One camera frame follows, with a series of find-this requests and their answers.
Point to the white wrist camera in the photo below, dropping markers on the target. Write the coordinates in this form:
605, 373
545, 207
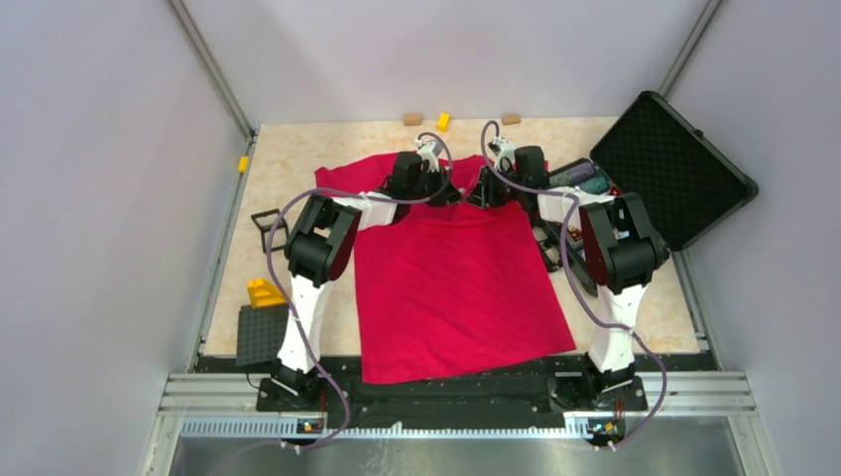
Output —
504, 152
429, 151

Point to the tan wooden block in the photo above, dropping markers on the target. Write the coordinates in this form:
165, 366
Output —
510, 119
412, 119

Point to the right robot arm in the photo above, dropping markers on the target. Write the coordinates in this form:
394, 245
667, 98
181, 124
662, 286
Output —
622, 250

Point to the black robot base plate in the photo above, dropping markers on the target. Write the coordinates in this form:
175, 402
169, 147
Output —
536, 394

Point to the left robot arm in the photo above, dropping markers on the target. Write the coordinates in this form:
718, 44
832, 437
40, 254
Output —
318, 250

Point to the black case with chips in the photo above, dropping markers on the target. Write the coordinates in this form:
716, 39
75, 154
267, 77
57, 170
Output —
687, 185

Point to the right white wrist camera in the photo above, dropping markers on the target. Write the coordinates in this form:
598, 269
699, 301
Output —
504, 152

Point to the right tan wooden block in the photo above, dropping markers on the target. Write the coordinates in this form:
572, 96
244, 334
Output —
510, 119

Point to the dark grey studded baseplate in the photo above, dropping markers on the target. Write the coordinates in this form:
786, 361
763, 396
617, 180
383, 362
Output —
260, 333

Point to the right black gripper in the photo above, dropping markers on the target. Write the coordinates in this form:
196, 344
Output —
485, 194

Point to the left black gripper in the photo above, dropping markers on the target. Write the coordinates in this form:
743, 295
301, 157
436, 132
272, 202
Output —
446, 195

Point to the small black framed box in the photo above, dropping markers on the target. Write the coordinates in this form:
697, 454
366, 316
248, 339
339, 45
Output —
273, 229

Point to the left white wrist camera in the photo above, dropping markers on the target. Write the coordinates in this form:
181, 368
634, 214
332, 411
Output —
429, 151

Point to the left tan wooden block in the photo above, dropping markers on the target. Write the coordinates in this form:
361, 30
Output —
412, 119

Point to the yellow wedge block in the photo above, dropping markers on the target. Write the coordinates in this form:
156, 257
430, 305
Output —
264, 294

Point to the yellow small block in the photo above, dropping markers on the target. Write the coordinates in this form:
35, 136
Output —
443, 121

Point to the red t-shirt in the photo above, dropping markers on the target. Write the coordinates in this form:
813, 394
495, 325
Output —
454, 290

